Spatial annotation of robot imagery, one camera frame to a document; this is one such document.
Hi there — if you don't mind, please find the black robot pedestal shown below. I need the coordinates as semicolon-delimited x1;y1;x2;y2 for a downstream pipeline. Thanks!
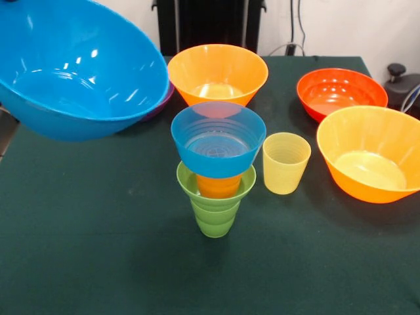
152;0;267;56

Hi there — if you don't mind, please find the green plastic bowl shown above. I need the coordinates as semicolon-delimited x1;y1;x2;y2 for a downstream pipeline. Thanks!
176;159;257;209

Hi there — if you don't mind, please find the white blue cable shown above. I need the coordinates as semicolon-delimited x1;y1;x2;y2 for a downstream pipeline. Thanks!
400;83;420;113

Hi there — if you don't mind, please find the yellow plastic cup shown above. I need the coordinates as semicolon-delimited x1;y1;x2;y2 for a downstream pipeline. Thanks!
262;132;312;196

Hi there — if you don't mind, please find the dark green tablecloth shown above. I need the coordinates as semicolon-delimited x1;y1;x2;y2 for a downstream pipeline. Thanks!
0;54;420;315

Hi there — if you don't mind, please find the large orange plastic bowl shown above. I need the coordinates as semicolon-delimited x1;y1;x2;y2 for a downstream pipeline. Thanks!
167;44;269;108
316;105;420;204

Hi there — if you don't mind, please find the shallow translucent blue bowl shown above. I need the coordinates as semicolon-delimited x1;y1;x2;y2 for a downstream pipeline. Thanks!
170;101;267;179

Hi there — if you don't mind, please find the thin black wall cable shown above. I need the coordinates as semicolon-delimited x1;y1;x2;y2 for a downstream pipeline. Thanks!
297;0;307;45

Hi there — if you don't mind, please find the round blue plastic bowl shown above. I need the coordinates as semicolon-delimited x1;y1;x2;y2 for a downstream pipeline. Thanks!
0;0;171;143

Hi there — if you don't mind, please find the red plastic bowl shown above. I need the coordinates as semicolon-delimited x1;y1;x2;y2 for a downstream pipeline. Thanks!
296;68;389;124

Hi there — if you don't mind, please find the black wall cable with plug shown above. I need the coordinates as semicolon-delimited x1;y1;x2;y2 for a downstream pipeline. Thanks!
285;0;297;56

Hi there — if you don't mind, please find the orange plastic cup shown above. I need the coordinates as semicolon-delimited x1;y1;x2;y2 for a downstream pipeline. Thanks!
196;173;243;199

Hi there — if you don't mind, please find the black office chair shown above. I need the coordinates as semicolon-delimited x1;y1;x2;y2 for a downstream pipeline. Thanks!
0;104;21;158

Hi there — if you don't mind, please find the black chair with knob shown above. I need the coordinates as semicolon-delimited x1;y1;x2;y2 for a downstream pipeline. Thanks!
384;63;420;119

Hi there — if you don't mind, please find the green plastic cup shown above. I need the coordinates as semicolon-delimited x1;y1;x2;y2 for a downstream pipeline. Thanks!
193;199;242;238

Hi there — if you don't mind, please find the purple plastic bowl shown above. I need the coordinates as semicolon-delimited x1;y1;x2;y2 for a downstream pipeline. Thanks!
140;81;175;123

